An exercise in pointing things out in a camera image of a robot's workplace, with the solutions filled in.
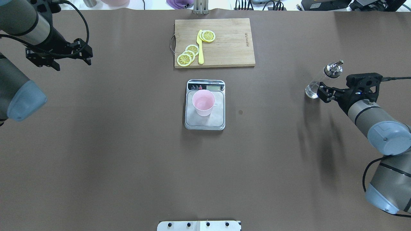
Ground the lemon slice top right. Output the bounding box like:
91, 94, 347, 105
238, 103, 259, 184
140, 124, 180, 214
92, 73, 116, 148
200, 30, 216, 42

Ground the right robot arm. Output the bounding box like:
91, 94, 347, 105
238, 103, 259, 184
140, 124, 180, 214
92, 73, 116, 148
317, 81, 411, 218

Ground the aluminium frame post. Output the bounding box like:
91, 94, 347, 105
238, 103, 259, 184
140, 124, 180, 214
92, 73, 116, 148
193, 0, 209, 15

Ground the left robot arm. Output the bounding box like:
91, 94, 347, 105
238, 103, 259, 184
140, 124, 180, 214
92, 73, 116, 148
0, 0, 93, 125

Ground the yellow plastic knife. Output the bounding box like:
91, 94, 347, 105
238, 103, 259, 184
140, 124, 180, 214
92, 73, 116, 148
196, 33, 204, 65

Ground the lemon slice upper left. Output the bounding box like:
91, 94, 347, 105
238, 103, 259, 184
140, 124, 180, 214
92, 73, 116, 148
185, 44, 199, 56

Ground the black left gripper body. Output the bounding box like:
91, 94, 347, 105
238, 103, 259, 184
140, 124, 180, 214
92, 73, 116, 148
25, 38, 73, 59

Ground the lemon slice middle left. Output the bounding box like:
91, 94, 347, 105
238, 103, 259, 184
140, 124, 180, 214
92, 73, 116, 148
182, 50, 196, 61

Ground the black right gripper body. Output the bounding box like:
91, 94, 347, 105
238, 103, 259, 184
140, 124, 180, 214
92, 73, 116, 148
334, 88, 364, 113

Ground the lemon slice front left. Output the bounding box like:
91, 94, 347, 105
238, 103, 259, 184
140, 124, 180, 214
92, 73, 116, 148
176, 54, 193, 67

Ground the wooden cutting board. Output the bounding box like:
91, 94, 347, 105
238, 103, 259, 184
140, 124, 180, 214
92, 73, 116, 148
174, 18, 256, 68

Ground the silver digital kitchen scale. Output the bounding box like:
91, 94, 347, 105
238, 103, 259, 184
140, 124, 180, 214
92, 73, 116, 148
184, 79, 226, 131

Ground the pink plastic cup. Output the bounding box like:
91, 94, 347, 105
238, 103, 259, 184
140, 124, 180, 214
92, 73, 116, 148
191, 90, 215, 116

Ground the pink bowl with ice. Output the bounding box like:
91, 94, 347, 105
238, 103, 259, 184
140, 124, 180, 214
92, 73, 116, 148
101, 0, 130, 6

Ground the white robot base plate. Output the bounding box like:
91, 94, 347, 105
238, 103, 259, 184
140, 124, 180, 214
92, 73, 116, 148
157, 220, 242, 231

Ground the lemon slice under top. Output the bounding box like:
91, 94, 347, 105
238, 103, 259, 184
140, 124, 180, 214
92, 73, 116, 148
198, 30, 204, 41

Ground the glass sauce bottle metal spout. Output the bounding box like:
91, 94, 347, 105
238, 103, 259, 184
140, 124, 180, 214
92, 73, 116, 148
305, 60, 344, 98

